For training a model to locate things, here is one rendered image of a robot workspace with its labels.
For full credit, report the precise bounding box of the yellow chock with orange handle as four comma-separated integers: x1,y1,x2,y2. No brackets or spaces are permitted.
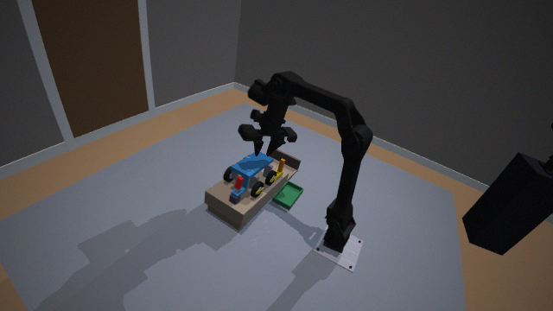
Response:
274,158,285,182

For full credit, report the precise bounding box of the green tray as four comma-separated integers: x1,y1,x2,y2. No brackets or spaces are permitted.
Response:
276,184,301,206
272,181,304,209

